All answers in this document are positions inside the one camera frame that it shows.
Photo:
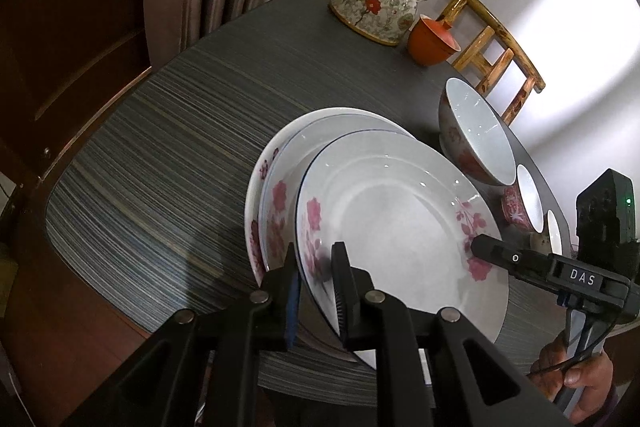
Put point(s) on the brown wooden chair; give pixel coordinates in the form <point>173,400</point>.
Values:
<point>75,57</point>

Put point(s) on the white plate with pink flowers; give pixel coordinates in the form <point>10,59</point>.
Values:
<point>400,217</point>

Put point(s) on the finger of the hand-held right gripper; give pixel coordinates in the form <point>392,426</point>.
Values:
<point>505,257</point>

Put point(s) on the small bowl yellowish pattern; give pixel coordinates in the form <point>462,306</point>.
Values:
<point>554,232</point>

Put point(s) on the person's right forearm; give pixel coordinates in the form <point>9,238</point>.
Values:
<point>614,409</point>

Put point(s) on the orange lidded tea cup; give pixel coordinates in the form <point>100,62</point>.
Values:
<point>425,42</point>

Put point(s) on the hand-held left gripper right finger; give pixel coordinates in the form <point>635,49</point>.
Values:
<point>340,302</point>

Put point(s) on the person's right hand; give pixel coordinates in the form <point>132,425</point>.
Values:
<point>590,377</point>

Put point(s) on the small bowl red pattern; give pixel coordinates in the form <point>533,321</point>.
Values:
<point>530,197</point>

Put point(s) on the bamboo chair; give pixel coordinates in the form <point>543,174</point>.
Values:
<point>500,32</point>

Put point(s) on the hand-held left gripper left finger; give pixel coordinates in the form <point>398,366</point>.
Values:
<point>293,307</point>

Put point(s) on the white plate with blue rim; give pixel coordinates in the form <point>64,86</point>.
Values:
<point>300,152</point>

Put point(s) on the large white bowl pink outside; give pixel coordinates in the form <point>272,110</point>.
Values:
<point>480,132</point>

